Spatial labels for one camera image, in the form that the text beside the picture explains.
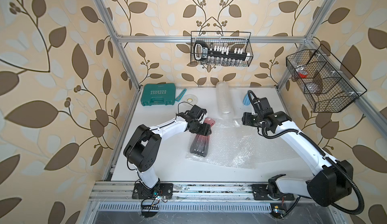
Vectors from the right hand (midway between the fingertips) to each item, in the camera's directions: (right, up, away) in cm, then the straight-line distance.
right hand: (247, 119), depth 83 cm
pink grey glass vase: (-27, -15, +2) cm, 31 cm away
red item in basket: (+29, +25, -2) cm, 38 cm away
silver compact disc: (-34, +12, +31) cm, 47 cm away
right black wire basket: (+36, +18, -9) cm, 42 cm away
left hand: (-23, -6, +6) cm, 25 cm away
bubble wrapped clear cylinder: (-10, +13, +22) cm, 28 cm away
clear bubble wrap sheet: (+18, -19, +6) cm, 27 cm away
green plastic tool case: (-58, +16, +29) cm, 66 cm away
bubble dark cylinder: (-7, -15, +5) cm, 17 cm away
